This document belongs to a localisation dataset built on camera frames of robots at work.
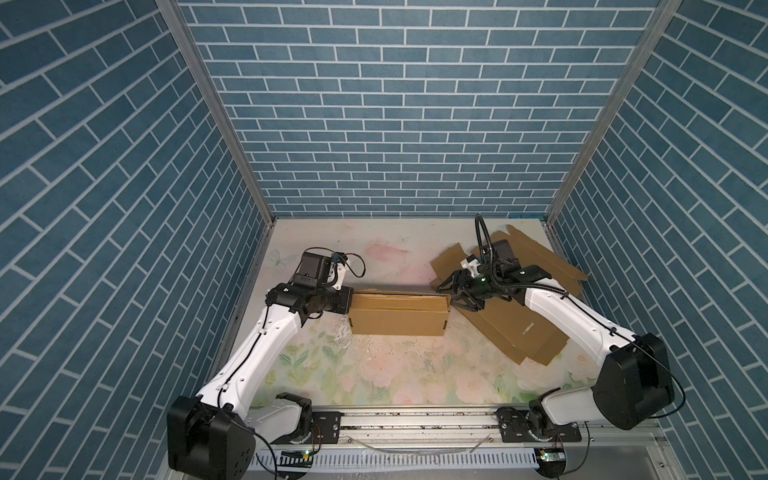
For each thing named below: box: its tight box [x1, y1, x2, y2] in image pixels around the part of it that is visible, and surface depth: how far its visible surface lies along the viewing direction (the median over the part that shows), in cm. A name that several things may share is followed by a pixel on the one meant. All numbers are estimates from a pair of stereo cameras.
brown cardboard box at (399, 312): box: [349, 289, 451, 336], surface depth 82 cm
